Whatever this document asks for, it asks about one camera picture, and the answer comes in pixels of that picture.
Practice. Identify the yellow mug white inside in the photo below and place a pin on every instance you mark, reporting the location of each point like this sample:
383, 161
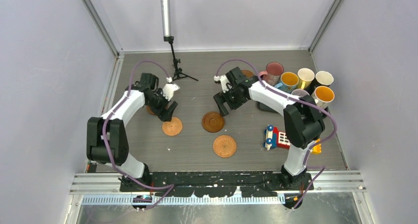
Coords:
305, 76

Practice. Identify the smooth orange round coaster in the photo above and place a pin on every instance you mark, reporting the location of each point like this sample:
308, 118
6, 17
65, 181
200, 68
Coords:
173, 127

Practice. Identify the woven rattan round coaster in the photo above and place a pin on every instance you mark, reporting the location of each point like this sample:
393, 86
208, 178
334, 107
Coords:
224, 146

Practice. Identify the lilac mug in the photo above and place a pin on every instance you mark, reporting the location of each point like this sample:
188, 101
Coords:
300, 92

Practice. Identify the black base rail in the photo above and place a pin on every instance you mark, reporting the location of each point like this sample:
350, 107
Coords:
217, 184

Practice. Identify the blue mug yellow inside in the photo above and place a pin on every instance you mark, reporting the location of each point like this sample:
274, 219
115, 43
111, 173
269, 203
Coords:
288, 82

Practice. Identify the pink floral mug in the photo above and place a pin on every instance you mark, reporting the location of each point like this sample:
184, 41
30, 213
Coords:
271, 75

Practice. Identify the dark wooden round coaster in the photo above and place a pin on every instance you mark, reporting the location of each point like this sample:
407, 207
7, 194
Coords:
213, 122

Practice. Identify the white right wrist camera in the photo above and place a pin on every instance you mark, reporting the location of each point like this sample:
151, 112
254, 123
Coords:
224, 82

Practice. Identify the silver microphone on tripod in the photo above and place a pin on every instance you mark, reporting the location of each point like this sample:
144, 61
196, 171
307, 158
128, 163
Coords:
169, 38

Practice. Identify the toy block train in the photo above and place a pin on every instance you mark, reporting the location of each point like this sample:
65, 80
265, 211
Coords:
274, 138

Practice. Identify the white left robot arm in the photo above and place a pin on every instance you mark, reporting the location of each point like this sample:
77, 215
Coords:
107, 141

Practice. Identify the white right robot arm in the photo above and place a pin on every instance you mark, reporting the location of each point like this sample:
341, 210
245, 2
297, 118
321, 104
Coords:
302, 119

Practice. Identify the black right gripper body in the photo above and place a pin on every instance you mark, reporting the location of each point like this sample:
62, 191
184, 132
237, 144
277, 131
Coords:
232, 96

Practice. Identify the black plastic tray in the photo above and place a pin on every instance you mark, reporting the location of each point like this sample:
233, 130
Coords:
265, 108

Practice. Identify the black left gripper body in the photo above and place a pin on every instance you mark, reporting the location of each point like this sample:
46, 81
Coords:
158, 103

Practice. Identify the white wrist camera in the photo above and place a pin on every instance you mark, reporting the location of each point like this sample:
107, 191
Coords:
224, 82
169, 89

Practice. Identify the brown wooden coaster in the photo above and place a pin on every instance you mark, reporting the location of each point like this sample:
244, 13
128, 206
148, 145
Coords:
149, 110
247, 73

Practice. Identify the white mug orange inside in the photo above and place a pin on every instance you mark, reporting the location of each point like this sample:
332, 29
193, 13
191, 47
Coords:
323, 96

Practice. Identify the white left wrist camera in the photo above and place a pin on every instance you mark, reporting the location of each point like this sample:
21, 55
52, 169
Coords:
169, 89

